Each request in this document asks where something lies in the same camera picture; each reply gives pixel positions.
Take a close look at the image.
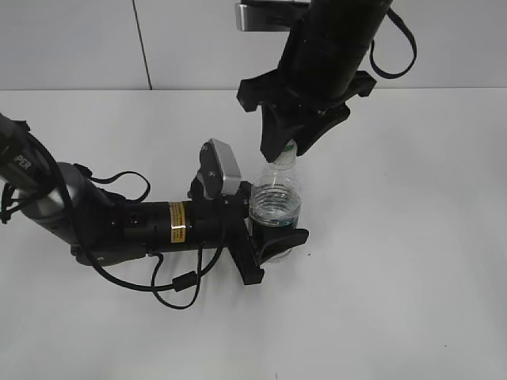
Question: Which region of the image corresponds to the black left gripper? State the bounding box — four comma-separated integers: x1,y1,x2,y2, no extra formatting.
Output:
123,180,309,285

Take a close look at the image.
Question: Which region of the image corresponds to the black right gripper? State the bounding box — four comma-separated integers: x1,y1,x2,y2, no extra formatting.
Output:
237,1,376,163

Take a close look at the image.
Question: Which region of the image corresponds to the white green bottle cap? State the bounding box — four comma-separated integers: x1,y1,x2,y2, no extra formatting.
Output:
273,139,297,166

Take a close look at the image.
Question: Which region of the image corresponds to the clear green-label water bottle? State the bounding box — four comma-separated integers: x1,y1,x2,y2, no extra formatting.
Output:
249,160,302,251

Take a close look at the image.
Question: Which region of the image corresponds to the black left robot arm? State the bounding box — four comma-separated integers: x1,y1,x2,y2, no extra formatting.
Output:
1,117,308,285

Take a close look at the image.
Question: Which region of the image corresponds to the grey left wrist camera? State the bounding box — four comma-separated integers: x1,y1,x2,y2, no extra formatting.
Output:
197,139,242,199

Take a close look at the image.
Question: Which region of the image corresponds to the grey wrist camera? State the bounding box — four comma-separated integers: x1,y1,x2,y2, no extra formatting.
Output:
234,1,310,32
197,139,242,199

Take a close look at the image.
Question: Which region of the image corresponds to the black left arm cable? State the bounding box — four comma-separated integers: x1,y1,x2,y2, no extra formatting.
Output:
59,171,227,310

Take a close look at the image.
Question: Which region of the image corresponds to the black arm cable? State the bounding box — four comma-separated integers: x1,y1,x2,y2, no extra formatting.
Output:
370,7,418,79
59,171,227,310

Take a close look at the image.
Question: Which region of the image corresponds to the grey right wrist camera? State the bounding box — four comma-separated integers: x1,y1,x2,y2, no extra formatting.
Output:
234,1,310,32

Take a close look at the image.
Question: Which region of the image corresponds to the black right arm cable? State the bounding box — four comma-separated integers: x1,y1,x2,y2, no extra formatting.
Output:
370,7,418,79

